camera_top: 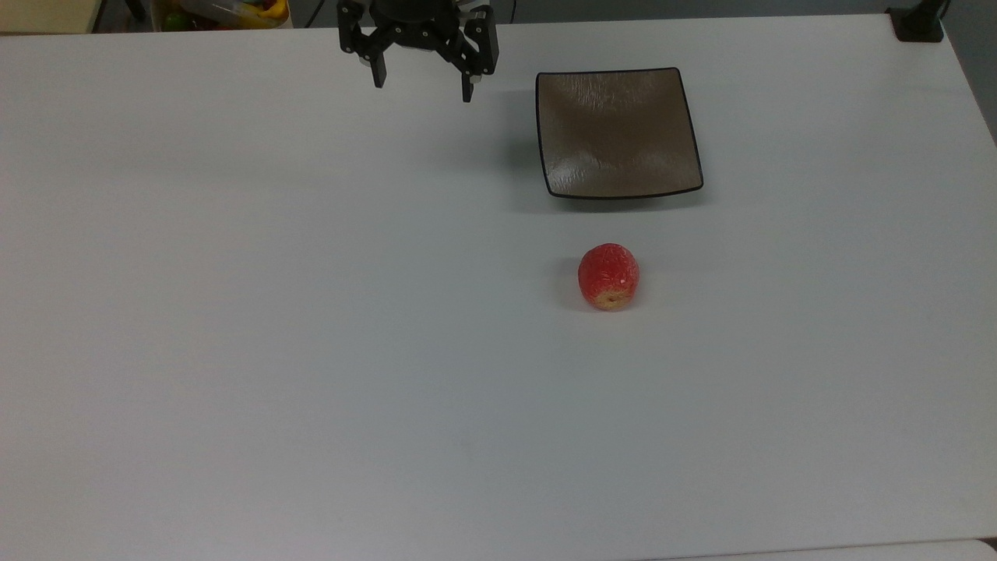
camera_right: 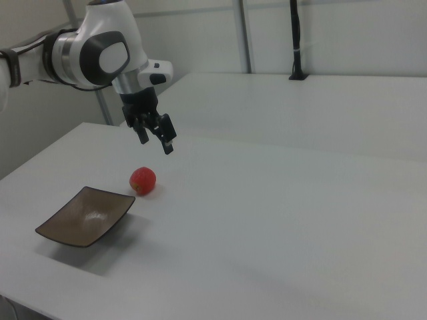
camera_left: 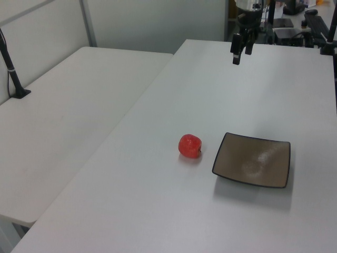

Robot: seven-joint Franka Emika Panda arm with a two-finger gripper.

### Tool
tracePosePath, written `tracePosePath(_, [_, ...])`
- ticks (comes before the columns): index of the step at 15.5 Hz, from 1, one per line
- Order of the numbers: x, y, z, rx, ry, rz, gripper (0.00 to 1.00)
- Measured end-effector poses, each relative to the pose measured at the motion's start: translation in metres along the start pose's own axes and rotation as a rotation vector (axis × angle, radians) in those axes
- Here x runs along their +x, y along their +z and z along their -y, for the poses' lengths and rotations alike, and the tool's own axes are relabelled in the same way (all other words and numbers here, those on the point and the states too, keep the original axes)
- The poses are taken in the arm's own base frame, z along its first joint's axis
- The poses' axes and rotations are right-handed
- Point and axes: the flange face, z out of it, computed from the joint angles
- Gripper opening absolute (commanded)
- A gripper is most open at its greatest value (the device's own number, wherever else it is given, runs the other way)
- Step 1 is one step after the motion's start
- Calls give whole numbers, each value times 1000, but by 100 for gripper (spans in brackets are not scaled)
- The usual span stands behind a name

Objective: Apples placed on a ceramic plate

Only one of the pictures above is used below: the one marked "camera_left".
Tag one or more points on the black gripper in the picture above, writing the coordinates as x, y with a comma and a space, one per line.
247, 19

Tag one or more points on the red apple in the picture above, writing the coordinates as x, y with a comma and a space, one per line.
189, 146

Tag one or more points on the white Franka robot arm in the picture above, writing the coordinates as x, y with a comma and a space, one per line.
248, 4

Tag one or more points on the square brown ceramic plate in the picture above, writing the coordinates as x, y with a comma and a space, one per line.
252, 160

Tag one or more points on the thin black upright pole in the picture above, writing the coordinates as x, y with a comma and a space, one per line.
271, 18

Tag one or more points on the flat black device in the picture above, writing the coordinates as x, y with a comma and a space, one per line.
283, 22

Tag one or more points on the black equipment box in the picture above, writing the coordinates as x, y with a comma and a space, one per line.
289, 37

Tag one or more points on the black computer mouse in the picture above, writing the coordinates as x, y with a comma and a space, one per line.
311, 11

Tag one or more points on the black computer keyboard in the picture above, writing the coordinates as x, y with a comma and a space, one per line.
317, 25

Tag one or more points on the black camera stand pole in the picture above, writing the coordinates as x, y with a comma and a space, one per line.
13, 76

